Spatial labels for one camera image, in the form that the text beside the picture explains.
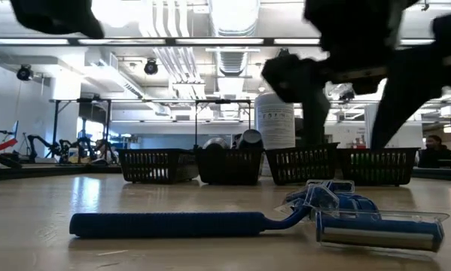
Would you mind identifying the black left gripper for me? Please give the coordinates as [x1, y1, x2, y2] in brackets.
[9, 0, 105, 39]

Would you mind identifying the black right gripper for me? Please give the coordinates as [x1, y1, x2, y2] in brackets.
[261, 0, 446, 151]

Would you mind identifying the grey travel toothpaste tube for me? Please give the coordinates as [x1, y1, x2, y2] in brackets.
[236, 129, 264, 151]
[202, 137, 230, 151]

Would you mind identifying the black ceiling spotlight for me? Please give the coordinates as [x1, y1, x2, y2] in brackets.
[143, 58, 160, 76]
[16, 64, 35, 82]

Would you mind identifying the black slotted plastic basket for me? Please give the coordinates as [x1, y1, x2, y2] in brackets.
[336, 147, 421, 187]
[194, 147, 266, 186]
[264, 142, 341, 186]
[116, 148, 200, 184]

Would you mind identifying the white cylindrical wipes canister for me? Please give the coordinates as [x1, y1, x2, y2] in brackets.
[254, 92, 297, 177]

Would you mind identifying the person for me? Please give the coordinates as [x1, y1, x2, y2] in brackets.
[416, 134, 451, 169]

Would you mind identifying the red bar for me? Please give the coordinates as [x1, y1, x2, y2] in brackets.
[0, 138, 19, 154]

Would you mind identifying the black background rig frame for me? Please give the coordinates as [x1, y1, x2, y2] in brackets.
[48, 97, 113, 159]
[194, 99, 253, 150]

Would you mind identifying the silver ceiling duct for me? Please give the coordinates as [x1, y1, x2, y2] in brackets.
[208, 0, 262, 76]

